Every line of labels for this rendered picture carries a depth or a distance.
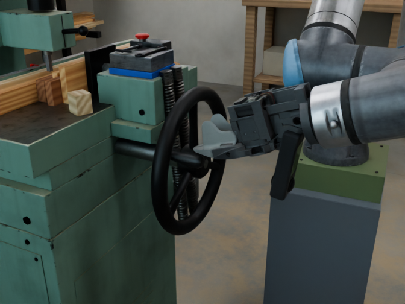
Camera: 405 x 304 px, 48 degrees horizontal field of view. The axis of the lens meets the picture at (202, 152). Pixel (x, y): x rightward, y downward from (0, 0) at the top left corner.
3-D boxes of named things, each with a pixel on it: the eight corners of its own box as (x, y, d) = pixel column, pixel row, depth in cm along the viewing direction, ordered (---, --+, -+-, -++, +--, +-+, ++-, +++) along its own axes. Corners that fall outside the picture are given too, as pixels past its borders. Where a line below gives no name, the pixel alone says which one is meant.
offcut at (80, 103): (93, 113, 87) (91, 93, 85) (77, 116, 85) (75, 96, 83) (85, 108, 89) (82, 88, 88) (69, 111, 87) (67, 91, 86)
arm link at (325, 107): (361, 132, 67) (350, 156, 59) (329, 137, 70) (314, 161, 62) (348, 73, 65) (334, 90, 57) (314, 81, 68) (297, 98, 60)
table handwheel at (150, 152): (244, 105, 101) (217, 234, 100) (166, 93, 109) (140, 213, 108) (190, 68, 74) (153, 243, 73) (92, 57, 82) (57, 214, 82)
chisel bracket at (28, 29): (54, 60, 90) (48, 15, 86) (2, 53, 96) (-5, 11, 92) (79, 53, 96) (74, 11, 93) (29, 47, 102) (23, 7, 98)
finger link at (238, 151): (219, 141, 74) (268, 132, 69) (222, 151, 74) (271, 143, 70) (206, 151, 70) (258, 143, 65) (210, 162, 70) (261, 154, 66)
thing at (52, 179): (52, 191, 79) (49, 171, 78) (-32, 168, 88) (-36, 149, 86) (167, 120, 112) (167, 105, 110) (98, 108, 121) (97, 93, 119)
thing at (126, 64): (152, 79, 86) (150, 49, 84) (105, 73, 91) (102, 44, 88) (184, 64, 97) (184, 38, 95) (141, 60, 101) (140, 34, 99)
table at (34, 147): (78, 192, 71) (73, 157, 68) (-55, 157, 83) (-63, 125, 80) (230, 91, 120) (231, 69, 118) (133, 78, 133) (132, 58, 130)
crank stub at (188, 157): (208, 155, 76) (204, 170, 76) (177, 149, 78) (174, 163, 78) (202, 154, 74) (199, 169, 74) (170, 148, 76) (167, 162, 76)
